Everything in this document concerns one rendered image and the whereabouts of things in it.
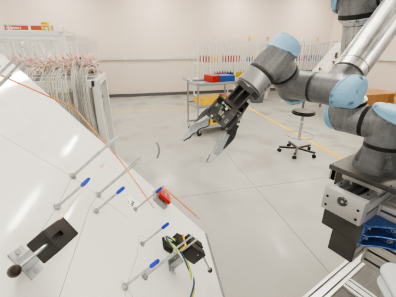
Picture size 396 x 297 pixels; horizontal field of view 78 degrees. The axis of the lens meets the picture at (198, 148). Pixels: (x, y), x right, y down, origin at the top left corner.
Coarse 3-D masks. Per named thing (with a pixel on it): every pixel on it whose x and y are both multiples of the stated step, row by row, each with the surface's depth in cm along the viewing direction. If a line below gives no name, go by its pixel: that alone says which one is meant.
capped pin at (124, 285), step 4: (156, 260) 44; (152, 264) 44; (156, 264) 44; (148, 268) 45; (144, 272) 45; (136, 276) 45; (132, 280) 45; (124, 284) 45; (128, 284) 45; (124, 288) 45
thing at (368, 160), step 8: (368, 144) 87; (360, 152) 91; (368, 152) 87; (376, 152) 85; (384, 152) 83; (392, 152) 83; (352, 160) 94; (360, 160) 89; (368, 160) 86; (376, 160) 85; (384, 160) 84; (392, 160) 83; (360, 168) 89; (368, 168) 86; (376, 168) 85; (384, 168) 85; (392, 168) 84; (384, 176) 84; (392, 176) 84
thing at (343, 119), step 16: (336, 0) 76; (352, 0) 72; (368, 0) 70; (352, 16) 74; (368, 16) 73; (352, 32) 78; (336, 112) 92; (352, 112) 88; (336, 128) 96; (352, 128) 90
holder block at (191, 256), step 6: (192, 240) 62; (198, 240) 65; (192, 246) 59; (198, 246) 62; (186, 252) 60; (192, 252) 60; (198, 252) 61; (204, 252) 63; (186, 258) 61; (192, 258) 61; (198, 258) 62
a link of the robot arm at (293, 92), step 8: (296, 64) 63; (296, 72) 62; (304, 72) 62; (312, 72) 61; (288, 80) 62; (296, 80) 62; (304, 80) 61; (280, 88) 65; (288, 88) 64; (296, 88) 62; (304, 88) 61; (280, 96) 69; (288, 96) 66; (296, 96) 64; (304, 96) 62
